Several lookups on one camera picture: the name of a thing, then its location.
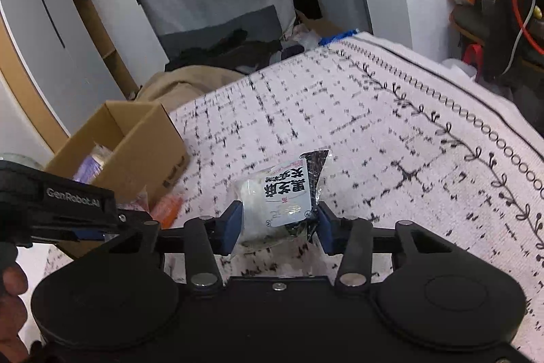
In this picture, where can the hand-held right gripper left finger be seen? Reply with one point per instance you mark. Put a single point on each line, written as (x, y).
(231, 227)

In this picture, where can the person's left hand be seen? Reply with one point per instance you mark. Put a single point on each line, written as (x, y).
(10, 303)

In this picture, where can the clear plastic bag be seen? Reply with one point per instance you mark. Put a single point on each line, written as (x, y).
(304, 37)

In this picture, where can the brown cardboard box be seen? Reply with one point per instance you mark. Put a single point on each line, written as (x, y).
(144, 159)

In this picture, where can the black clothes pile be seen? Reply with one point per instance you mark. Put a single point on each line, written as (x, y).
(221, 50)

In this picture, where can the red fabric item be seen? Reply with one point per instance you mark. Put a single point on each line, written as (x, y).
(469, 54)

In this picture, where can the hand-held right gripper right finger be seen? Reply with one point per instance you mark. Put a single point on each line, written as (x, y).
(325, 231)

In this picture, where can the beige cloth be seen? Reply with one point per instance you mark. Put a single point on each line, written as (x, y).
(187, 82)

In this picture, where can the long purple snack packet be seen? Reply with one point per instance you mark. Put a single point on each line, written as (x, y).
(91, 169)

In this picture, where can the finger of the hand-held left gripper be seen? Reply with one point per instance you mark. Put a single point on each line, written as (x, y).
(129, 220)

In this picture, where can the patterned white blanket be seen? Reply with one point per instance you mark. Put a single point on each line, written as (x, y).
(382, 125)

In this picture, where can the white cabinet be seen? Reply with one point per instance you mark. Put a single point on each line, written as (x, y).
(25, 27)

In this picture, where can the blue plastic packet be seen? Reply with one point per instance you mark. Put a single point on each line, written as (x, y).
(335, 37)

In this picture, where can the orange snack packet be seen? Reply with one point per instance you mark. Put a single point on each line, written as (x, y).
(170, 208)

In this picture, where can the white black rice cake packet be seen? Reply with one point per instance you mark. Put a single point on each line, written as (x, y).
(272, 201)

